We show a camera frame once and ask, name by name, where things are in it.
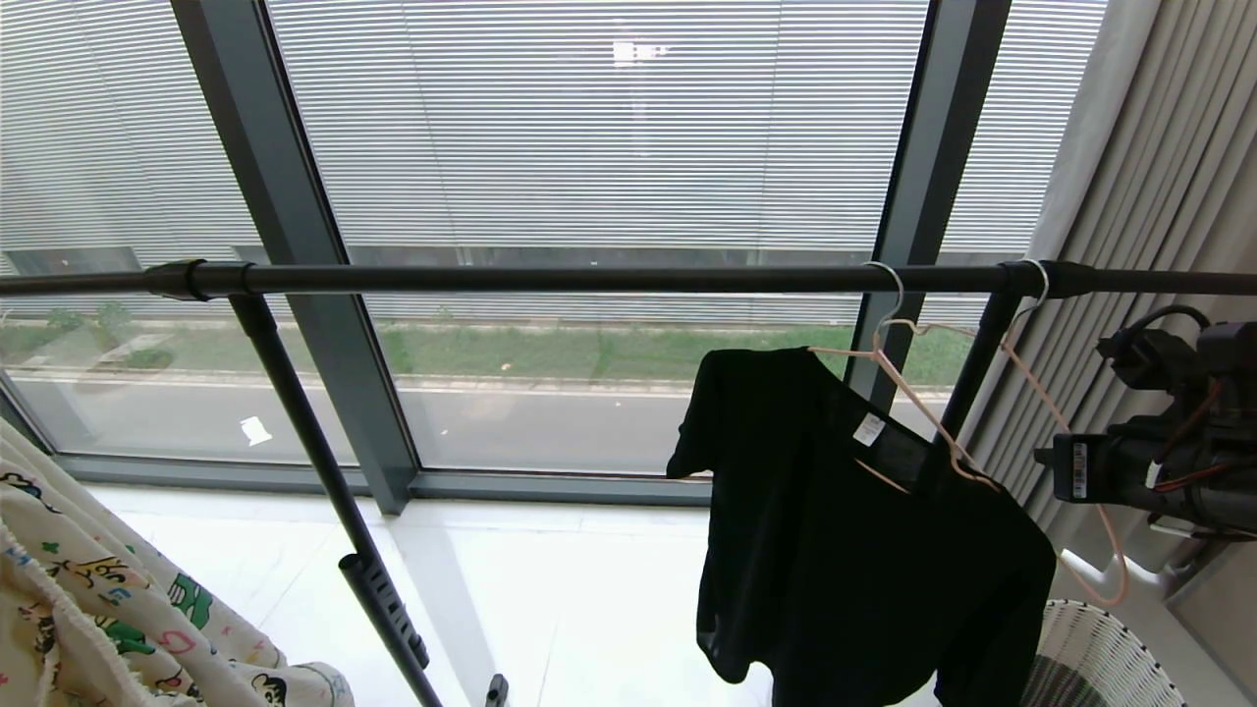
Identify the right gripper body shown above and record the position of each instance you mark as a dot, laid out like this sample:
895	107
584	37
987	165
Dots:
1110	469

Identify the pink clothes hanger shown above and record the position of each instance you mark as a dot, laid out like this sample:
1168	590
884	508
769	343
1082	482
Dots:
918	401
1041	393

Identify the black short-sleeved shirt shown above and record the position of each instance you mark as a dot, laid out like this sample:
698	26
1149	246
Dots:
864	589

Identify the cream printed garment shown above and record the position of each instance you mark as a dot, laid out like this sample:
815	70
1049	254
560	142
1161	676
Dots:
88	609

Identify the white laundry basket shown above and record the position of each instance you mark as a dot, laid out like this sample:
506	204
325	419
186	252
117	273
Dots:
1110	648

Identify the black clothes rack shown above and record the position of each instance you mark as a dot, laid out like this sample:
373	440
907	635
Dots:
589	278

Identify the beige curtain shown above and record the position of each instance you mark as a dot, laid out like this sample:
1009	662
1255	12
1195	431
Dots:
1159	147

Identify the window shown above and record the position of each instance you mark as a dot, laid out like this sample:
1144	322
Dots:
609	128

